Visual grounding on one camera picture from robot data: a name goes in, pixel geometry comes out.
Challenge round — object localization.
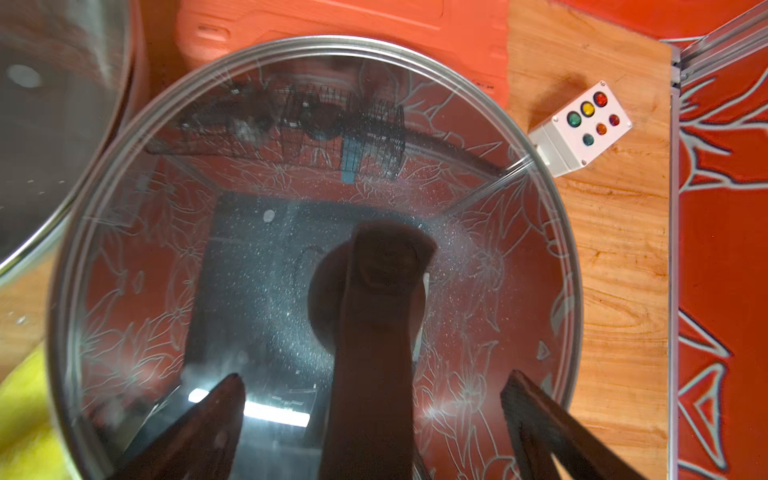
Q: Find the yellow microfiber cloth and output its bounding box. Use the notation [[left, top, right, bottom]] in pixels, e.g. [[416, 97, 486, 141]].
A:
[[1, 345, 71, 480]]

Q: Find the white box with dots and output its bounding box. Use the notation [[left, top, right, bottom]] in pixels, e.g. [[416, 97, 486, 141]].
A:
[[528, 80, 633, 178]]

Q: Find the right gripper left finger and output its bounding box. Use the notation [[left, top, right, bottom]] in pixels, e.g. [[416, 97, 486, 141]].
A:
[[111, 373, 246, 479]]

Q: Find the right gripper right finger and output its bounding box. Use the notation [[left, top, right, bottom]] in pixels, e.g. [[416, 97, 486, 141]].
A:
[[500, 370, 643, 479]]

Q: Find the glass lid with white handle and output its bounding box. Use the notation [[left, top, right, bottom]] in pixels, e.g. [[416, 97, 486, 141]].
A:
[[1, 1, 143, 283]]

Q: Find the glass lid with black handle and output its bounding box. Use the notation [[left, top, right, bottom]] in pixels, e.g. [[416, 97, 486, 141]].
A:
[[47, 36, 583, 479]]

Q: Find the red plastic tool case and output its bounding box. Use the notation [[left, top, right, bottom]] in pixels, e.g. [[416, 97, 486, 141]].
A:
[[175, 0, 509, 106]]

